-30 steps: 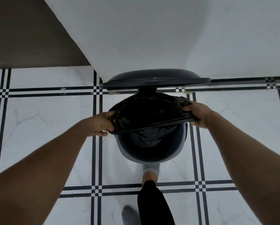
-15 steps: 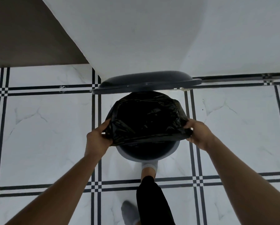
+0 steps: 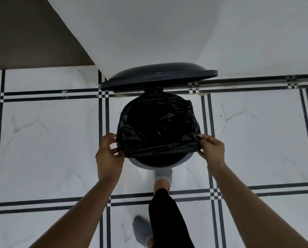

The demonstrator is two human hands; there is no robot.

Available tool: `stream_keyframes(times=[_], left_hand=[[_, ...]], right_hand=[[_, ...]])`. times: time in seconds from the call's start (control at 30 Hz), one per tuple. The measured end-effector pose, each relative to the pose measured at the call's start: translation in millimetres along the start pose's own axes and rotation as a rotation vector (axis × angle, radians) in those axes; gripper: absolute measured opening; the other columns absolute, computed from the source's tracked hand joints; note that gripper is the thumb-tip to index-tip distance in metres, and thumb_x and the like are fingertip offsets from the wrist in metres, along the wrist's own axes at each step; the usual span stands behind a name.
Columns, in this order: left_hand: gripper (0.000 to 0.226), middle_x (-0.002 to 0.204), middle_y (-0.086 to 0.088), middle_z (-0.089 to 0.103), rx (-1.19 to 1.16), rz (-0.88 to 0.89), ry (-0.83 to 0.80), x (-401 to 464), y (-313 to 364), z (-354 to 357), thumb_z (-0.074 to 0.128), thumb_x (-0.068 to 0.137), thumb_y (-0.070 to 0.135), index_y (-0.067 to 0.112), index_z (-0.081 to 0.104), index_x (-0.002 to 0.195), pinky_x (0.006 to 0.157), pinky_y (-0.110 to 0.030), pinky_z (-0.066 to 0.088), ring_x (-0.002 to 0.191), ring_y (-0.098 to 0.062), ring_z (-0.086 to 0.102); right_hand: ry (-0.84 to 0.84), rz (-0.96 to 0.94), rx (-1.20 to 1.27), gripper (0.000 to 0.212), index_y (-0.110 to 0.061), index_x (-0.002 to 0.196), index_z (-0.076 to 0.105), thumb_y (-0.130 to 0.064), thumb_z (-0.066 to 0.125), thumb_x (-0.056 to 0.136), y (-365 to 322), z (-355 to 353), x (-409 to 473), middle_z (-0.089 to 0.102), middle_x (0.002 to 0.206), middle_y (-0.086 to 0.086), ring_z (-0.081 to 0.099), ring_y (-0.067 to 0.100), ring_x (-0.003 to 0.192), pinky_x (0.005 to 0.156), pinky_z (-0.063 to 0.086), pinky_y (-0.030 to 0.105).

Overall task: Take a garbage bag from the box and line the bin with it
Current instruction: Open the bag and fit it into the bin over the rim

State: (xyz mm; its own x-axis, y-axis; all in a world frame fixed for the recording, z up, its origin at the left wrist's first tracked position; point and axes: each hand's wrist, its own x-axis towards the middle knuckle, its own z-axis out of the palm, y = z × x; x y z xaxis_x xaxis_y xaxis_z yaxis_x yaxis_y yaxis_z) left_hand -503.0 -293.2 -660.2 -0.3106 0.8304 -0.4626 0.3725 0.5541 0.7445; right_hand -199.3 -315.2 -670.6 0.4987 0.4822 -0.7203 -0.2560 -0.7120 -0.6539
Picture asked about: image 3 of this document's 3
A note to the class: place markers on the person's right hand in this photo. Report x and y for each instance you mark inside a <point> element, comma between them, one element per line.
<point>214,152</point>

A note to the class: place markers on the person's left hand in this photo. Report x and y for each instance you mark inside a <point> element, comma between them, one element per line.
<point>106,158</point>

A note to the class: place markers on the person's left thumb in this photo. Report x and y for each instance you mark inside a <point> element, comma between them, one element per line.
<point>117,152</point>

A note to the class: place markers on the person's right thumb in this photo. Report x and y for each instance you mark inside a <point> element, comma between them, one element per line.
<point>202,153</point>

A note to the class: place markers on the black plastic trash bag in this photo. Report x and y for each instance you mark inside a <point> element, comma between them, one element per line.
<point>159,126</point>

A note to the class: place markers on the person's right forearm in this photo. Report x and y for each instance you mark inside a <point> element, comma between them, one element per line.
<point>246,204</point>

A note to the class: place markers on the person's left forearm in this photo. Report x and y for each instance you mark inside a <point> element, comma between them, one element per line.
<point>89,209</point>

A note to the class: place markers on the dark grey pedal trash bin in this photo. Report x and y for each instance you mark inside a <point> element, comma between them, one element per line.
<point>159,164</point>

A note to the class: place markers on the light grey sock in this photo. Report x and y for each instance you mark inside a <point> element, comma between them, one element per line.
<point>164,176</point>
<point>142,229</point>

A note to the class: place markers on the person's black trouser leg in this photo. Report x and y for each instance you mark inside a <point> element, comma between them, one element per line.
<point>169,219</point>

